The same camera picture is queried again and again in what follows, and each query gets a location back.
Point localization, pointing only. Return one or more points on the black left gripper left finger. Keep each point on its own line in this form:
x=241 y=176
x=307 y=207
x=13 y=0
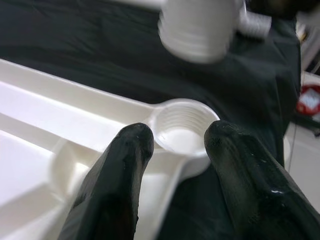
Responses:
x=112 y=190

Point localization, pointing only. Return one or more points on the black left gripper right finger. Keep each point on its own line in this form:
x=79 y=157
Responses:
x=257 y=195

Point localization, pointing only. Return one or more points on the white plastic children table top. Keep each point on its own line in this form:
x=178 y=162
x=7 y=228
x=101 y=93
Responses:
x=37 y=112

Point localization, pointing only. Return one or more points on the white plastic table leg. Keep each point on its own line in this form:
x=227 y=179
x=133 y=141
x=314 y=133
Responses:
x=255 y=25
x=197 y=30

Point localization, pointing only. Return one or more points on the red and white object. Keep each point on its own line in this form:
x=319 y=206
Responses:
x=310 y=100

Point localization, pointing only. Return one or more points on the black cloth table cover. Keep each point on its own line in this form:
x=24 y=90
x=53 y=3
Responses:
x=100 y=37

